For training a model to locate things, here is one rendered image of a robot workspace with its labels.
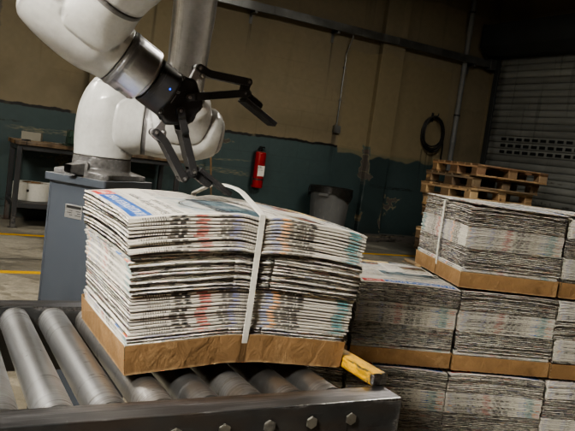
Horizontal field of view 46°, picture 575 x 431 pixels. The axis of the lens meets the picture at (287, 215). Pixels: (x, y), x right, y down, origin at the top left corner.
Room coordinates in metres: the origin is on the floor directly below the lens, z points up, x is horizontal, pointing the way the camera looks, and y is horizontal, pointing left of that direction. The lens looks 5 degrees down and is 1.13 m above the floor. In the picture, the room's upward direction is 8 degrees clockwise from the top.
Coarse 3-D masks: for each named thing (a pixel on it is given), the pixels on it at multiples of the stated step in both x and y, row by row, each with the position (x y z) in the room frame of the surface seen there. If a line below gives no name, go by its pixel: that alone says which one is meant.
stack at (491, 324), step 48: (384, 288) 1.77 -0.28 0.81; (432, 288) 1.79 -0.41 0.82; (384, 336) 1.77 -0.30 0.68; (432, 336) 1.79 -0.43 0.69; (480, 336) 1.82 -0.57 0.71; (528, 336) 1.84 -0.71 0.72; (336, 384) 1.75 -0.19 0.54; (432, 384) 1.79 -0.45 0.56; (480, 384) 1.81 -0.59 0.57; (528, 384) 1.83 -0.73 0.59
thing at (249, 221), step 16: (224, 208) 1.01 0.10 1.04; (240, 208) 1.05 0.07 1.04; (240, 224) 0.96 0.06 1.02; (256, 224) 0.98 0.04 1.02; (272, 224) 0.99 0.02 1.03; (240, 240) 0.97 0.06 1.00; (256, 240) 0.98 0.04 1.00; (272, 240) 0.99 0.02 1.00; (240, 256) 0.97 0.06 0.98; (272, 256) 0.99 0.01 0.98; (240, 272) 0.97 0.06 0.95; (272, 272) 0.99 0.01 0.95; (240, 288) 0.97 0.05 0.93; (256, 288) 0.98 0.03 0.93; (240, 304) 0.98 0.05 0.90; (256, 304) 0.99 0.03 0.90; (240, 320) 0.98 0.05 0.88; (256, 320) 1.00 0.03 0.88
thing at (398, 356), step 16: (352, 352) 1.76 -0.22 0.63; (368, 352) 1.77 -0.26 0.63; (384, 352) 1.77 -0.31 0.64; (400, 352) 1.78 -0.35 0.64; (416, 352) 1.78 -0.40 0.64; (432, 352) 1.79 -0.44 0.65; (464, 368) 1.81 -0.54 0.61; (480, 368) 1.81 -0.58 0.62; (496, 368) 1.82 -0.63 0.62; (512, 368) 1.83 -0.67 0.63; (528, 368) 1.83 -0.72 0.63; (544, 368) 1.84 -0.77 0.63; (560, 368) 1.84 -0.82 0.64
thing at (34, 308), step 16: (0, 304) 1.17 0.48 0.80; (16, 304) 1.18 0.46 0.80; (32, 304) 1.20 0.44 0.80; (48, 304) 1.21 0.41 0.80; (64, 304) 1.23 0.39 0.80; (80, 304) 1.24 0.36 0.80; (32, 320) 1.18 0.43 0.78; (0, 336) 1.16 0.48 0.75; (80, 336) 1.23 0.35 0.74; (48, 352) 1.20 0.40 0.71
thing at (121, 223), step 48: (96, 192) 1.08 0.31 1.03; (144, 192) 1.12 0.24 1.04; (96, 240) 1.08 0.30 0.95; (144, 240) 0.89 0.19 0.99; (192, 240) 0.93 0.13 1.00; (96, 288) 1.07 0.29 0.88; (144, 288) 0.90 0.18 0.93; (192, 288) 0.93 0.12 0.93; (144, 336) 0.91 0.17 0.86; (192, 336) 0.94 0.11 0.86
